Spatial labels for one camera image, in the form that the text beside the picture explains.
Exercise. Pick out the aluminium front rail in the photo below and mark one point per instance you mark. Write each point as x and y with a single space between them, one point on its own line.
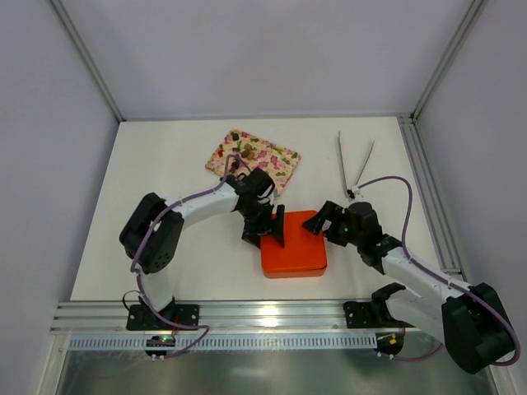
231 315

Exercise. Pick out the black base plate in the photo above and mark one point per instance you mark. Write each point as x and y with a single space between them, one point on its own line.
358 314
173 316

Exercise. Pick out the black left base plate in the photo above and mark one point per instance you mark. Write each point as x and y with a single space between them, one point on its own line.
173 316

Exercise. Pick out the orange box lid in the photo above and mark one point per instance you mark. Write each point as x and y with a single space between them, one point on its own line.
302 248

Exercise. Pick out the metal tongs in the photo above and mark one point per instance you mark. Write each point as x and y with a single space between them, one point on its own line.
351 169

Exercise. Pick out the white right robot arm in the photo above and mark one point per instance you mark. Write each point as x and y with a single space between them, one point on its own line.
469 321

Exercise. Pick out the orange chocolate box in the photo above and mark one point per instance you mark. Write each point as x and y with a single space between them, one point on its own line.
296 273

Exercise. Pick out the aluminium rail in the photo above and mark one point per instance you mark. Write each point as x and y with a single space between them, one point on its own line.
441 231
231 315

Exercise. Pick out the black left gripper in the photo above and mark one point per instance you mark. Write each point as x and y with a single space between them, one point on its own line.
263 225

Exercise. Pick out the aluminium right side rail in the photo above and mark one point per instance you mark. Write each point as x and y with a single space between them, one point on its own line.
441 231

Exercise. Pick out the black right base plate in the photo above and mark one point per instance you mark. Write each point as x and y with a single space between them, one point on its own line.
358 314

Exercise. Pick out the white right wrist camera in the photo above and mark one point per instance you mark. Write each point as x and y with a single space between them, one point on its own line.
354 193

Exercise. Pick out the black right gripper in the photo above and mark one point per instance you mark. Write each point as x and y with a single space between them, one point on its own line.
335 225

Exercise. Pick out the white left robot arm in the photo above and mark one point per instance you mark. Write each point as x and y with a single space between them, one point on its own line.
152 233

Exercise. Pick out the slotted cable duct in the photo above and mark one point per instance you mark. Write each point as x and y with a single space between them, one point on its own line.
215 341

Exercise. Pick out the floral tray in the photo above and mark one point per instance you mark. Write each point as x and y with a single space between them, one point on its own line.
277 161

